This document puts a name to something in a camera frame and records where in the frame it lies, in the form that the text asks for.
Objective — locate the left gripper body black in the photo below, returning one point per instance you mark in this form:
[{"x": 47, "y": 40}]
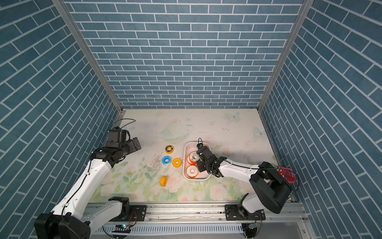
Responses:
[{"x": 130, "y": 146}]

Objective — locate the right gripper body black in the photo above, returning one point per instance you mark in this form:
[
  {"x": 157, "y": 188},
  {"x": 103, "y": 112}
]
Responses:
[{"x": 202, "y": 166}]

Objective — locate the orange sealing tape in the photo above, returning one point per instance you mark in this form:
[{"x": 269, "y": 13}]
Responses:
[
  {"x": 177, "y": 162},
  {"x": 192, "y": 171},
  {"x": 193, "y": 158}
]

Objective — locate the yellow black tape roll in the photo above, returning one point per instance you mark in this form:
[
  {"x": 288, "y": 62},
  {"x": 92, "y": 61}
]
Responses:
[{"x": 169, "y": 149}]

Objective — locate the blue tape roll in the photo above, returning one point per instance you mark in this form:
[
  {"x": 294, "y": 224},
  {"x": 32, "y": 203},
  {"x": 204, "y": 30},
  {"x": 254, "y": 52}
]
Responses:
[{"x": 166, "y": 160}]

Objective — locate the small yellow tape roll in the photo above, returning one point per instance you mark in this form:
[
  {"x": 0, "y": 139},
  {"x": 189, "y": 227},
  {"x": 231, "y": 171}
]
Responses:
[{"x": 164, "y": 181}]

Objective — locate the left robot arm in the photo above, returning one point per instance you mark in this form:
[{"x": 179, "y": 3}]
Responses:
[{"x": 67, "y": 219}]

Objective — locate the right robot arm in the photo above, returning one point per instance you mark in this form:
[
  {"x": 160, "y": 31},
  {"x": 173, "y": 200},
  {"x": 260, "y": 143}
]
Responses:
[{"x": 272, "y": 190}]

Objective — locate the white storage box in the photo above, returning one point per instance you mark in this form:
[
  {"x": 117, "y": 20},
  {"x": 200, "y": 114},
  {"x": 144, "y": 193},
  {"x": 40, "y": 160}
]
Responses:
[{"x": 189, "y": 148}]

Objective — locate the pink basket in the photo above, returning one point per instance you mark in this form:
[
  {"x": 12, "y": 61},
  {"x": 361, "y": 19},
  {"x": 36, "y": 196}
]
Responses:
[{"x": 287, "y": 174}]

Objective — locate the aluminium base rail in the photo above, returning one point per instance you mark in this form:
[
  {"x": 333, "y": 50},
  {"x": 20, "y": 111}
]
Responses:
[{"x": 185, "y": 212}]

